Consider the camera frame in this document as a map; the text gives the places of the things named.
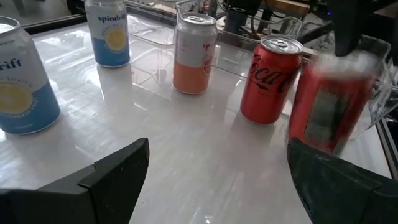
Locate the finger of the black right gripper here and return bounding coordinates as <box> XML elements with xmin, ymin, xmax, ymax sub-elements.
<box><xmin>328</xmin><ymin>0</ymin><xmax>376</xmax><ymax>57</ymax></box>
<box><xmin>391</xmin><ymin>30</ymin><xmax>398</xmax><ymax>67</ymax></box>

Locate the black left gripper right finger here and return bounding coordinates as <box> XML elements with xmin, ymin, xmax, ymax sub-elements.
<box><xmin>286</xmin><ymin>138</ymin><xmax>398</xmax><ymax>224</ymax></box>

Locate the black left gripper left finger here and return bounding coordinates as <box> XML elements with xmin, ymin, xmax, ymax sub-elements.
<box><xmin>0</xmin><ymin>138</ymin><xmax>150</xmax><ymax>224</ymax></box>

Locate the red Coca-Cola can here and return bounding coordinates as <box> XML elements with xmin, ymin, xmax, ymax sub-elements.
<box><xmin>287</xmin><ymin>52</ymin><xmax>379</xmax><ymax>156</ymax></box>
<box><xmin>239</xmin><ymin>34</ymin><xmax>304</xmax><ymax>124</ymax></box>

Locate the blue Spindrift soda can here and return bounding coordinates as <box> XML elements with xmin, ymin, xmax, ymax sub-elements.
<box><xmin>0</xmin><ymin>16</ymin><xmax>62</xmax><ymax>135</ymax></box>

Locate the silver can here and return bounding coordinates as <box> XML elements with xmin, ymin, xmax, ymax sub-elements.
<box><xmin>84</xmin><ymin>0</ymin><xmax>131</xmax><ymax>68</ymax></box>

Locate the orange Spindrift soda can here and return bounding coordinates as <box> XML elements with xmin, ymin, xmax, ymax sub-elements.
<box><xmin>172</xmin><ymin>12</ymin><xmax>218</xmax><ymax>95</ymax></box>

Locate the clear plastic bin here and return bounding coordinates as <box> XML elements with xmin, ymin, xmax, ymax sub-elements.
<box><xmin>126</xmin><ymin>0</ymin><xmax>218</xmax><ymax>88</ymax></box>
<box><xmin>351</xmin><ymin>34</ymin><xmax>398</xmax><ymax>141</ymax></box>
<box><xmin>214</xmin><ymin>14</ymin><xmax>315</xmax><ymax>78</ymax></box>

